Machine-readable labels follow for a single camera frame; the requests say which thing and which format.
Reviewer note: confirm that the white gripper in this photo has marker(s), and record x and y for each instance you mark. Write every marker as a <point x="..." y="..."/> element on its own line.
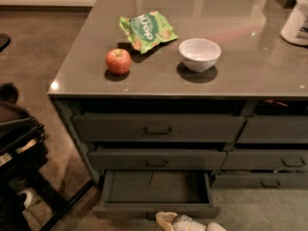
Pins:
<point x="185" y="224"/>

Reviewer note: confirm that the grey drawer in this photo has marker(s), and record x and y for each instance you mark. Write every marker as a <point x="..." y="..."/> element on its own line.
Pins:
<point x="275" y="129"/>
<point x="266" y="159"/>
<point x="261" y="181"/>
<point x="155" y="127"/>
<point x="164" y="159"/>
<point x="127" y="194"/>

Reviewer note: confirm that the square card in drawer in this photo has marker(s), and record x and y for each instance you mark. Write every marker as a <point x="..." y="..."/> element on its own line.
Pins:
<point x="160" y="180"/>

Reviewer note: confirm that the red apple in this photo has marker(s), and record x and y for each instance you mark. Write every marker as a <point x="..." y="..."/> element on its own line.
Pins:
<point x="118" y="61"/>

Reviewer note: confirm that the white bowl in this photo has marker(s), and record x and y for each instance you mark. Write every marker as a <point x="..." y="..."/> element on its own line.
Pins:
<point x="199" y="54"/>

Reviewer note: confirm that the green snack bag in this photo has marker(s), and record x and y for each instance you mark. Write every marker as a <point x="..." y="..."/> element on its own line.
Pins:
<point x="147" y="31"/>

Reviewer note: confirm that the white plastic jar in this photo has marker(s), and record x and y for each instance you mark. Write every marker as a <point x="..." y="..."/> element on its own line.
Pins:
<point x="295" y="29"/>

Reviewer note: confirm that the grey cabinet frame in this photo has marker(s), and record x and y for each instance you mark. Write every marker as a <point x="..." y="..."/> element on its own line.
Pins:
<point x="237" y="143"/>

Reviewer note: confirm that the black cart with cables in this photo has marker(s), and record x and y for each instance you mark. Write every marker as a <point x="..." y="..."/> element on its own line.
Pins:
<point x="23" y="153"/>

